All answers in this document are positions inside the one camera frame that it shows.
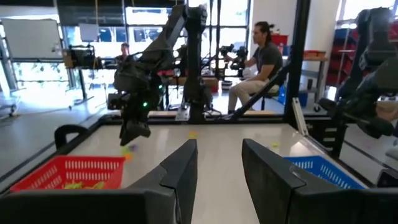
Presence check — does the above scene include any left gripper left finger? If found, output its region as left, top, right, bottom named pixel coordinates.
left=0, top=138, right=199, bottom=224

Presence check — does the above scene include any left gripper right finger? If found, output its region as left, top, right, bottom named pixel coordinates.
left=241, top=138, right=398, bottom=224

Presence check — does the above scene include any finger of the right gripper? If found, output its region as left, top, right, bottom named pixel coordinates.
left=119, top=119, right=152, bottom=147

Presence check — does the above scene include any person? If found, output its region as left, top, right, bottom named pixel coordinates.
left=114, top=42, right=135, bottom=65
left=228, top=21, right=284, bottom=114

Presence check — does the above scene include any blue plastic basket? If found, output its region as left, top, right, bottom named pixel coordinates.
left=284, top=155, right=367, bottom=190

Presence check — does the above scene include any red plastic basket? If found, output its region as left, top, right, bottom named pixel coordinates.
left=9, top=155, right=126, bottom=192

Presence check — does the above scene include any black box on stand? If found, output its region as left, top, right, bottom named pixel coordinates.
left=63, top=44, right=96, bottom=70

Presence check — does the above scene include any wooden bench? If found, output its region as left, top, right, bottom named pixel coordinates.
left=169, top=76, right=220, bottom=87

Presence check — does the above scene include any silver aluminium extrusion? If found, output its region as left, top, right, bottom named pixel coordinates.
left=291, top=96, right=309, bottom=137

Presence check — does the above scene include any blue storage bin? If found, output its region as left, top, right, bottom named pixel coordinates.
left=277, top=84, right=308, bottom=107

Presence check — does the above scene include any black office chair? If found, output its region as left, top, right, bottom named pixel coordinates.
left=248, top=83, right=281, bottom=111

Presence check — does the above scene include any white whiteboard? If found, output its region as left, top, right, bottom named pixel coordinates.
left=1, top=18, right=63, bottom=60

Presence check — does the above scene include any wooden side table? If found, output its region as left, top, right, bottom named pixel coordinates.
left=302, top=49, right=330, bottom=105

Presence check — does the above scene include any red shelving rack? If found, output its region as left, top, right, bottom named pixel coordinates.
left=325, top=21, right=365, bottom=88

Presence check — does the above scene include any black cable loop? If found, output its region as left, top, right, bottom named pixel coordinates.
left=53, top=124, right=90, bottom=150

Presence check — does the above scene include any black camera rig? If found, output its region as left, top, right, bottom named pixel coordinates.
left=218, top=43, right=249, bottom=79

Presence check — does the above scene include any grey table-level depth camera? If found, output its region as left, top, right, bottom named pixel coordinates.
left=377, top=169, right=398, bottom=188

